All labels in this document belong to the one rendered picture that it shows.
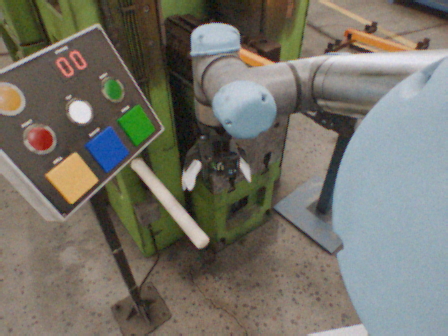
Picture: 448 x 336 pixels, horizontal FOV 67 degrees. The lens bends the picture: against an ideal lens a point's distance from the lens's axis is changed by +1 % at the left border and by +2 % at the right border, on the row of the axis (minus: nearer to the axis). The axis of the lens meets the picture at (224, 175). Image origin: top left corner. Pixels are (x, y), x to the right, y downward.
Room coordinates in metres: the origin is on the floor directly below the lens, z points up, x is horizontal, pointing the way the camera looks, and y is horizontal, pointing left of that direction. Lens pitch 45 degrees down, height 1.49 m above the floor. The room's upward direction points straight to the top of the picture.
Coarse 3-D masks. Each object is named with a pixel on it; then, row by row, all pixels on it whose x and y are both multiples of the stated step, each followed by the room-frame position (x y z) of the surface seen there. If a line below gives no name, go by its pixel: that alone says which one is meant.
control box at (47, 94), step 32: (96, 32) 0.74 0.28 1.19; (32, 64) 0.59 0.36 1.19; (64, 64) 0.63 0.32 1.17; (96, 64) 0.69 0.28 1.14; (32, 96) 0.55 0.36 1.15; (64, 96) 0.59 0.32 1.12; (96, 96) 0.63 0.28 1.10; (128, 96) 0.69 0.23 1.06; (0, 128) 0.47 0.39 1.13; (32, 128) 0.50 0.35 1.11; (64, 128) 0.54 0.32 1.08; (96, 128) 0.58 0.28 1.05; (160, 128) 0.69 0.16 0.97; (0, 160) 0.44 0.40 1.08; (32, 160) 0.46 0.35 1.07; (128, 160) 0.57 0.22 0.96; (32, 192) 0.42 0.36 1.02
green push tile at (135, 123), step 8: (128, 112) 0.65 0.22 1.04; (136, 112) 0.67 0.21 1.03; (144, 112) 0.68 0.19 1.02; (120, 120) 0.62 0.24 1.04; (128, 120) 0.64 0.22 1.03; (136, 120) 0.65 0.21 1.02; (144, 120) 0.66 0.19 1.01; (128, 128) 0.62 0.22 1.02; (136, 128) 0.64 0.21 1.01; (144, 128) 0.65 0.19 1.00; (152, 128) 0.66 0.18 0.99; (128, 136) 0.61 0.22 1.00; (136, 136) 0.62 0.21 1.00; (144, 136) 0.64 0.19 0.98; (136, 144) 0.61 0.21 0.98
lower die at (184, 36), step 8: (168, 16) 1.36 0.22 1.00; (184, 16) 1.38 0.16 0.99; (192, 16) 1.38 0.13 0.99; (168, 24) 1.31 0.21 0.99; (176, 24) 1.30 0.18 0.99; (200, 24) 1.30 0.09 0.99; (168, 32) 1.25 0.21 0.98; (176, 32) 1.23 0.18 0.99; (184, 32) 1.24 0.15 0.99; (192, 32) 1.21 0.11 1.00; (168, 40) 1.19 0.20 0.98; (176, 40) 1.19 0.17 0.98; (184, 40) 1.17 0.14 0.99; (168, 48) 1.16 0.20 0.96; (176, 48) 1.13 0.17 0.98; (184, 48) 1.13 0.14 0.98; (248, 48) 1.10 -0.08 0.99; (176, 56) 1.12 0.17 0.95; (184, 56) 1.07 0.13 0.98; (184, 64) 1.08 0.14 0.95; (248, 64) 1.06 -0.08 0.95; (192, 72) 1.04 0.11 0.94
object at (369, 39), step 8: (352, 32) 1.26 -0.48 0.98; (360, 32) 1.26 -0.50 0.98; (360, 40) 1.23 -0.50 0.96; (368, 40) 1.21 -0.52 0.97; (376, 40) 1.19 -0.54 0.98; (384, 40) 1.19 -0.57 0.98; (384, 48) 1.16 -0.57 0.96; (392, 48) 1.14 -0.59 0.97; (400, 48) 1.12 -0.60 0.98; (408, 48) 1.12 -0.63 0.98
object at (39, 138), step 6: (30, 132) 0.49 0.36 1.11; (36, 132) 0.50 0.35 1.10; (42, 132) 0.50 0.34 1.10; (48, 132) 0.51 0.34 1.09; (30, 138) 0.48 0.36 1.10; (36, 138) 0.49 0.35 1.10; (42, 138) 0.49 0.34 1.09; (48, 138) 0.50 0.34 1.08; (30, 144) 0.48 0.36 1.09; (36, 144) 0.48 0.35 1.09; (42, 144) 0.49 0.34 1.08; (48, 144) 0.49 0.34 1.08; (42, 150) 0.48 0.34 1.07
